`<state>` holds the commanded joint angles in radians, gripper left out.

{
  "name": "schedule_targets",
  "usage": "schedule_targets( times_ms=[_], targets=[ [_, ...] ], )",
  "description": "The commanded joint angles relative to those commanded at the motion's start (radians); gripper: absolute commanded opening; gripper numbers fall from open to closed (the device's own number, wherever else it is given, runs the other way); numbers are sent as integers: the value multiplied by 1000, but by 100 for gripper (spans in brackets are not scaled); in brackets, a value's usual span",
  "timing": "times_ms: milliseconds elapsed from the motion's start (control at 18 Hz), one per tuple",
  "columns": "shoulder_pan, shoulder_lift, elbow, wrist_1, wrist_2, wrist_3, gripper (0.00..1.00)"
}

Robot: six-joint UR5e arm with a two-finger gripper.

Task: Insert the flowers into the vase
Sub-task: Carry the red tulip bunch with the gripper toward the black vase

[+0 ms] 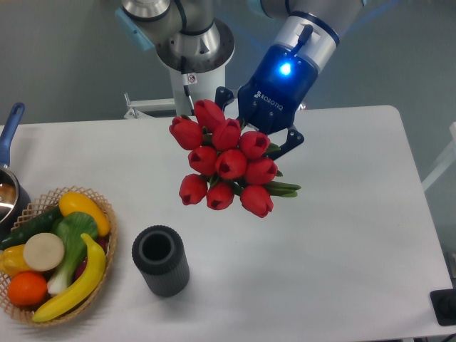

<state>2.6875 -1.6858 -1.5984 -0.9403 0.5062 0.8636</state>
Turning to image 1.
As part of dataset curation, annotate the green plastic cucumber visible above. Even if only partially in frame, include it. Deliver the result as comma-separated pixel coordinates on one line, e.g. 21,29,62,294
1,207,63,251

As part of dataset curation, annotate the white frame at right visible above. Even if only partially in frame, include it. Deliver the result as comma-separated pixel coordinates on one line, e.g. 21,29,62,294
422,122,455,192

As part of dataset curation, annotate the dark grey ribbed vase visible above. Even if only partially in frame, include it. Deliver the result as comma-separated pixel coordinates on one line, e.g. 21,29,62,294
132,225,190,297

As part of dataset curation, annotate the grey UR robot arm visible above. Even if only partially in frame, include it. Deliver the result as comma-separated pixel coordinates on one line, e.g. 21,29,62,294
115,1,365,159

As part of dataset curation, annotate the orange plastic fruit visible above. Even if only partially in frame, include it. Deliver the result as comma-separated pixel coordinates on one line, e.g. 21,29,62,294
7,271,48,306

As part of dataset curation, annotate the red tulip bouquet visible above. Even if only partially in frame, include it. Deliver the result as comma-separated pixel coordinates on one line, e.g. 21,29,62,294
169,100,300,218

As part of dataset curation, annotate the yellow plastic banana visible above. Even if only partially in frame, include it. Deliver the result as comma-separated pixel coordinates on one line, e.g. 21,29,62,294
32,233,106,323

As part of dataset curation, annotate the yellow plastic bell pepper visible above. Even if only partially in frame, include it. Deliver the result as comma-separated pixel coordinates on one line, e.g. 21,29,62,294
0,244,33,276

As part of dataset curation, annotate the blue handled saucepan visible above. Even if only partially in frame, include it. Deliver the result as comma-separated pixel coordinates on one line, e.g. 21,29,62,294
1,103,30,239

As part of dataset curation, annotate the green white bok choy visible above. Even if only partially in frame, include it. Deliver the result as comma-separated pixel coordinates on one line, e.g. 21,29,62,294
47,212,98,296

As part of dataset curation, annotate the woven wicker basket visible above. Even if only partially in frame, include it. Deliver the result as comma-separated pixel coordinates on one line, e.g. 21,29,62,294
1,187,117,326

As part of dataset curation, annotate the yellow plastic squash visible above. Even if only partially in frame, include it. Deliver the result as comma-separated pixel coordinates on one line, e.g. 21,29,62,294
58,192,110,237

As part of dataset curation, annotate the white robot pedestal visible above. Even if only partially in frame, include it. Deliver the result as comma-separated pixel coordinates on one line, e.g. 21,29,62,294
123,66,247,120

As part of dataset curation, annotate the black device at edge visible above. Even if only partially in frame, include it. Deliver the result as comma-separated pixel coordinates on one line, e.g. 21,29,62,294
430,289,456,326

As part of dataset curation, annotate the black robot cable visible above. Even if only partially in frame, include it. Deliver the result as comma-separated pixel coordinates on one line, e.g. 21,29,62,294
180,56,195,104

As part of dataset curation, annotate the beige round disc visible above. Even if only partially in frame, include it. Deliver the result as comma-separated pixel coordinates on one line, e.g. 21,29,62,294
23,233,65,271

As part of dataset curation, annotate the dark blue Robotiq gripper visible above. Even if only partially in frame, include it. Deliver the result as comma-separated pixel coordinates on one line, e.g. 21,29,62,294
214,45,318,160

